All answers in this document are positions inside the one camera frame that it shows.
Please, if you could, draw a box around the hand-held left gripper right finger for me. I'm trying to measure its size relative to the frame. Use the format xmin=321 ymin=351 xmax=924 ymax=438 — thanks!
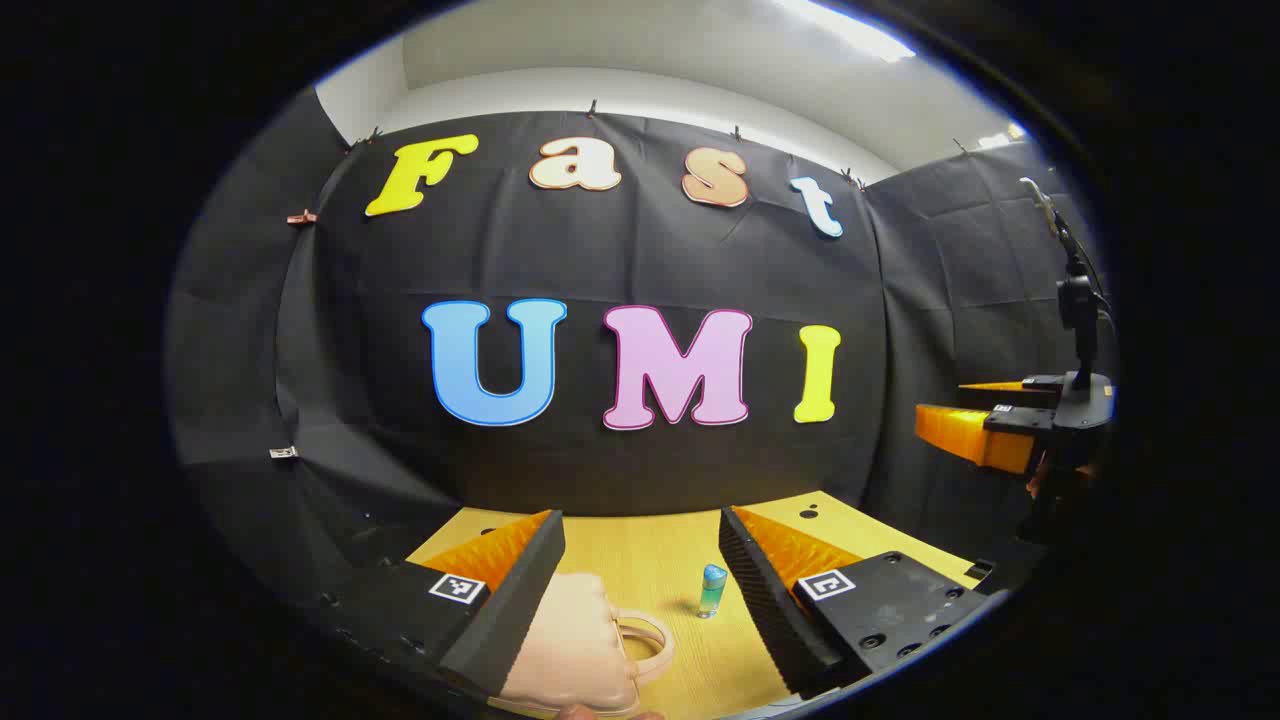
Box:
xmin=717 ymin=505 xmax=993 ymax=700

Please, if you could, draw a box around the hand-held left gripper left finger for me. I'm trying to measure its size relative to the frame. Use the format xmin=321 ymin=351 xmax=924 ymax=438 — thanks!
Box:
xmin=320 ymin=509 xmax=567 ymax=701

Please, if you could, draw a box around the black backdrop cloth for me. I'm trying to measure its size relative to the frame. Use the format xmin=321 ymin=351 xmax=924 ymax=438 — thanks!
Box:
xmin=165 ymin=85 xmax=1111 ymax=641

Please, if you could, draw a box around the ceiling light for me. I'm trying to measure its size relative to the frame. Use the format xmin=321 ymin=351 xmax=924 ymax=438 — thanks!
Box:
xmin=775 ymin=0 xmax=917 ymax=64

